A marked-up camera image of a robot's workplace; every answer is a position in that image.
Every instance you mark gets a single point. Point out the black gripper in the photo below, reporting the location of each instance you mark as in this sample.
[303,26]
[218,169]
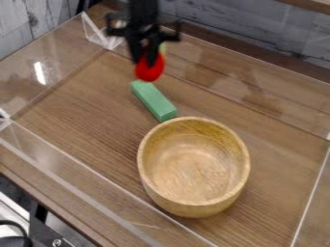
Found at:
[139,26]

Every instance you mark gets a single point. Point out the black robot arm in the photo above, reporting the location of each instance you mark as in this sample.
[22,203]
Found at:
[145,6]

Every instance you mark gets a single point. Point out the green rectangular block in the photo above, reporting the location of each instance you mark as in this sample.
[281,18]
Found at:
[154,100]

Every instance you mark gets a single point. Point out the round wooden bowl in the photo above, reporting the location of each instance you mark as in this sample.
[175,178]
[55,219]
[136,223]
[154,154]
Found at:
[194,166]

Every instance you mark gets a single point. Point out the black metal table leg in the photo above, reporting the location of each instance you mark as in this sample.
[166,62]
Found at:
[50,232]

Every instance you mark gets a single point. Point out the clear acrylic corner bracket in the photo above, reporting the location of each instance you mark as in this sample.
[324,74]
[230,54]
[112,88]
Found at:
[96,35]

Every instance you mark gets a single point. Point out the clear acrylic tray wall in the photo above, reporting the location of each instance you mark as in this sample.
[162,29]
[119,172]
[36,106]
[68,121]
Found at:
[75,123]

